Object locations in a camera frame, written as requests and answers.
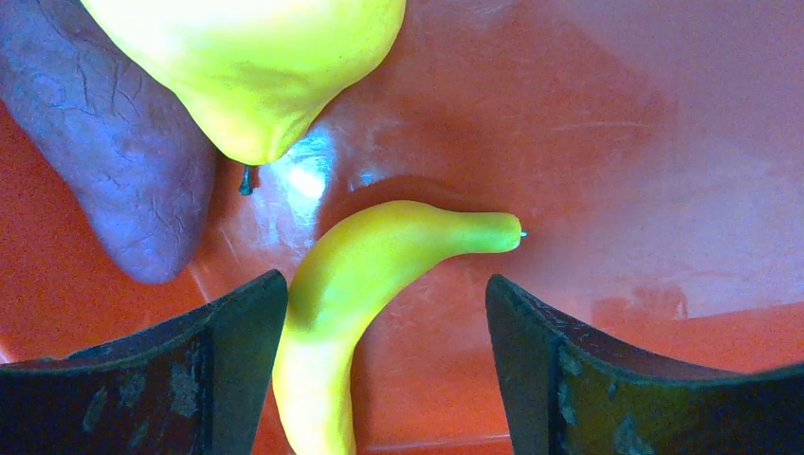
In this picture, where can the yellow banana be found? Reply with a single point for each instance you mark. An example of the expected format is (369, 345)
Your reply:
(346, 279)

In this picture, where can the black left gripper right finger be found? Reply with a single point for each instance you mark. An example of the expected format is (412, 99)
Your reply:
(569, 388)

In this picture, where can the yellow pear squash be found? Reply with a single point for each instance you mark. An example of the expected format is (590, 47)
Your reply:
(254, 75)

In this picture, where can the purple eggplant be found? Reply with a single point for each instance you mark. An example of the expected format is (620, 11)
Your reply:
(138, 165)

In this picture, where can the red plastic tray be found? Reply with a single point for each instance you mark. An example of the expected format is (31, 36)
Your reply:
(653, 151)

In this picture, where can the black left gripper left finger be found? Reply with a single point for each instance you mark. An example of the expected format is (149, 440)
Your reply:
(193, 384)

